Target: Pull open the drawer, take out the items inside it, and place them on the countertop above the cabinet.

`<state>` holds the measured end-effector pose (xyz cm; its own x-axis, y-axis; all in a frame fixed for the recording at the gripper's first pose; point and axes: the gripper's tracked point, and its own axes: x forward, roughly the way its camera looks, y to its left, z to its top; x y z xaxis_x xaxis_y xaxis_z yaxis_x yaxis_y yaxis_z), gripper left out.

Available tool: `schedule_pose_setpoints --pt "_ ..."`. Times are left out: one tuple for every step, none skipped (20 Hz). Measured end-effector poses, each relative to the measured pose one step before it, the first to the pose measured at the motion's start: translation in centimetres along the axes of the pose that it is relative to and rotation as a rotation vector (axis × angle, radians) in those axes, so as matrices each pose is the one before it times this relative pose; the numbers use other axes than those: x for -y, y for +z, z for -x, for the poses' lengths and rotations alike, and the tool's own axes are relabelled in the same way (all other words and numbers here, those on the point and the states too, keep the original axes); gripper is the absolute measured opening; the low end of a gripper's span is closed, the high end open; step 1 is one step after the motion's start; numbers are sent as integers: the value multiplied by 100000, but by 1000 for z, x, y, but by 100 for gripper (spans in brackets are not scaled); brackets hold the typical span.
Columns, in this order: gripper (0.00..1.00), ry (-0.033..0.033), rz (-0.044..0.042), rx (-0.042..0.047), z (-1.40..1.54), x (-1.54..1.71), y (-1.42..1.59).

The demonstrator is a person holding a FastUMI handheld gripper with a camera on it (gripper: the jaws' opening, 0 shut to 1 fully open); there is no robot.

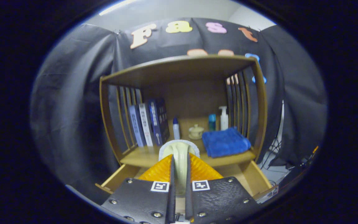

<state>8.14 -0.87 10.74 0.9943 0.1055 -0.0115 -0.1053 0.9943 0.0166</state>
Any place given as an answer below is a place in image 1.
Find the white pump bottle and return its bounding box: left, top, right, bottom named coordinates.
left=219, top=106, right=229, bottom=131

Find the dark blue book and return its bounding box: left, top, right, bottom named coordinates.
left=148, top=98, right=170, bottom=146

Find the black equipment with orange clip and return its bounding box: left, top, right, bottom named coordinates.
left=286, top=146, right=319, bottom=187

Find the wooden drawer with black knob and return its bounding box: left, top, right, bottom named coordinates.
left=95, top=160, right=279, bottom=215

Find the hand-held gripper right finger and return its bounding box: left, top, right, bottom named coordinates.
left=185, top=152, right=262, bottom=224

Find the white book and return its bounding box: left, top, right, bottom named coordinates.
left=139, top=103, right=154, bottom=147

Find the wooden cabinet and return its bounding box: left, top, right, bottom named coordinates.
left=100, top=54, right=268, bottom=168

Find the black tripod stand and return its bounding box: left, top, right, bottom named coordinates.
left=260, top=100, right=285, bottom=170

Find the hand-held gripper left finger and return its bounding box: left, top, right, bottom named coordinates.
left=101, top=154, right=176, bottom=224

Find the light blue book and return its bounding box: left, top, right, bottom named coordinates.
left=129, top=105, right=147, bottom=147

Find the blue folded towel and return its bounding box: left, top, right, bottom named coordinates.
left=202, top=127, right=251, bottom=158

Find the beige lidded ceramic teacup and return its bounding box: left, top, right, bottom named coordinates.
left=188, top=124, right=204, bottom=140

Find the wooden countertop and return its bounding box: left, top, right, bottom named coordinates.
left=120, top=117, right=256, bottom=168

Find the black backdrop cloth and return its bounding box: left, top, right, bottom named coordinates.
left=30, top=17, right=328, bottom=199

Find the white bottle with blue cap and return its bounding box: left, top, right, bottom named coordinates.
left=172, top=117, right=181, bottom=140

